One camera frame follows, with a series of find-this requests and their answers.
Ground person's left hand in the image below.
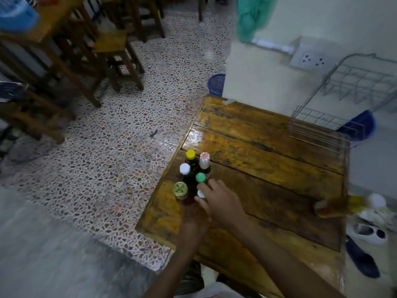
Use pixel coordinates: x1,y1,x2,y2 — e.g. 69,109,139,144
179,202,212,243

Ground person's right hand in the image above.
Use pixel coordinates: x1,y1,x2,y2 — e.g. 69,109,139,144
194,179,249,229

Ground person's right forearm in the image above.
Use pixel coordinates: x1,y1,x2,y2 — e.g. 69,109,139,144
230,215,346,298

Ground person's left forearm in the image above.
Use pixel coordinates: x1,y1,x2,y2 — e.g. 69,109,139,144
142,239,206,298

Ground red white cap bottle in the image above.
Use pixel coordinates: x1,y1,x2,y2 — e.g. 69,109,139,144
198,152,212,180

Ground gold lid glass jar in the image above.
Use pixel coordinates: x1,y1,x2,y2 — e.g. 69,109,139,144
172,182,189,204

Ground white cap dark bottle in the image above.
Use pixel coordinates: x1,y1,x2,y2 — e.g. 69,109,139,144
179,163,196,196

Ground yellow cap sauce bottle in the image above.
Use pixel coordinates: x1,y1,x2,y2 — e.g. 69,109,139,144
185,149,199,171

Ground person's dark shorts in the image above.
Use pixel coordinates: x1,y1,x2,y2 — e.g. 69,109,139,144
175,260,206,297

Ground blue plastic basket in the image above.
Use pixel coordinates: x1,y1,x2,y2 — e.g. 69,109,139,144
207,73,226,97

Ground white sandal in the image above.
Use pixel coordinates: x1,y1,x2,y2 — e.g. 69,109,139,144
346,221,388,246

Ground blue plastic basin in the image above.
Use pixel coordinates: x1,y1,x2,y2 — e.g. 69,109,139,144
336,110,377,142

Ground white yellow shoes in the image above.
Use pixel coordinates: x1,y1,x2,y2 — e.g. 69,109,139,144
352,193,397,231

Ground dark blue sandal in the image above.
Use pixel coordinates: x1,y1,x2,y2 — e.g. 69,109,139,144
345,235,381,279

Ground wooden chair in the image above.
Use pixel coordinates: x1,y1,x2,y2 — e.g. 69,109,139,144
60,0,146,93
0,81,77,145
99,0,167,44

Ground wooden dining table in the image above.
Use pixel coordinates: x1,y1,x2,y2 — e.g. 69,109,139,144
0,0,103,109

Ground blue plastic container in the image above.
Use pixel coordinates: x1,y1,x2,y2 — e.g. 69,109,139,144
0,0,41,33

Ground metal wire dish rack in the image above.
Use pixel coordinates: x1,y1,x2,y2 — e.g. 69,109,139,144
287,53,397,151

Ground white cable conduit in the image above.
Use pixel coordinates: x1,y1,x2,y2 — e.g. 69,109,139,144
251,37,296,55

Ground white wall power outlet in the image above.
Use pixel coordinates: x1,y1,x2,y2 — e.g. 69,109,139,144
290,44,335,72

